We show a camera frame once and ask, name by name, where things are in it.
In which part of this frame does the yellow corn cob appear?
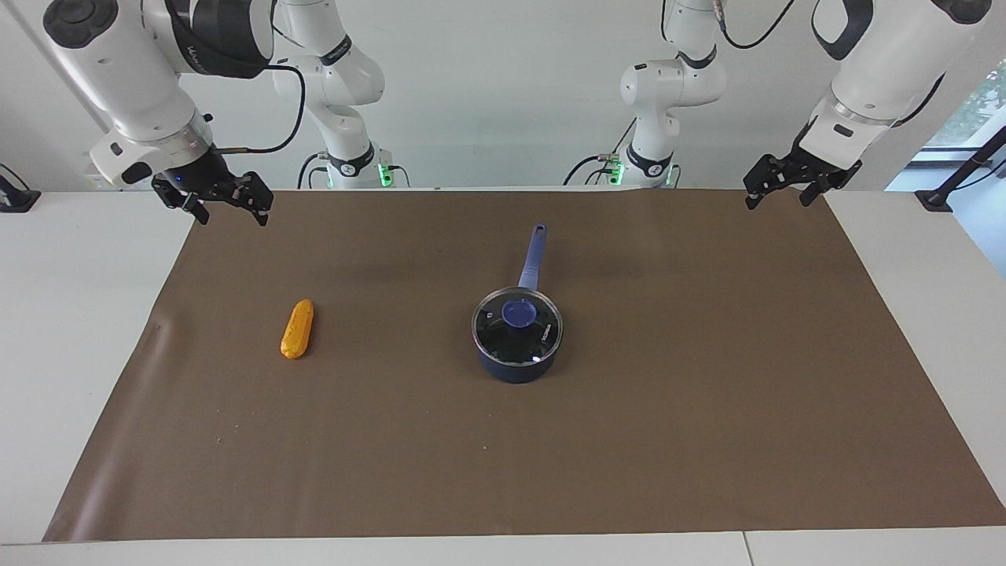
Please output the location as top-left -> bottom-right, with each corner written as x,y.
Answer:
280,299 -> 315,360

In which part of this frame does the glass lid with blue knob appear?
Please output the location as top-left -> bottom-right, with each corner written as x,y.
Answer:
471,288 -> 565,369

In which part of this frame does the black stand with slanted pole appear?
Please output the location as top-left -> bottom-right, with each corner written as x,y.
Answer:
915,126 -> 1006,214

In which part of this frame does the window with green trees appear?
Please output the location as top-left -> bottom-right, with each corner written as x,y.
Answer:
920,59 -> 1006,154

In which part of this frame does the brown table mat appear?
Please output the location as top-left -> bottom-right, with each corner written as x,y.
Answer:
43,187 -> 1006,543

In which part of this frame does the black right base cable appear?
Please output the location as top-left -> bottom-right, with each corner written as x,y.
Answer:
296,152 -> 332,190

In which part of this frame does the black base cable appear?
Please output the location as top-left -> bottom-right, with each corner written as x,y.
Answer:
296,152 -> 332,190
562,118 -> 637,188

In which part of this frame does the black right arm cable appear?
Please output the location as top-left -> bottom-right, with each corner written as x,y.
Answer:
214,63 -> 307,155

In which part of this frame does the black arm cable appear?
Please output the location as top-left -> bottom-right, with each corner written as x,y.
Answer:
711,0 -> 796,50
214,63 -> 307,155

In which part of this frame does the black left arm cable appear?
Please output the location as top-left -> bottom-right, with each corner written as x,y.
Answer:
711,0 -> 796,50

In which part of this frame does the black left base cable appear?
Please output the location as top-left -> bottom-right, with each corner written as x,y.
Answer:
562,118 -> 637,188

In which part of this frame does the blue pot with long handle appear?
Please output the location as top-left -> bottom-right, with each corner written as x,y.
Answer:
471,224 -> 565,385

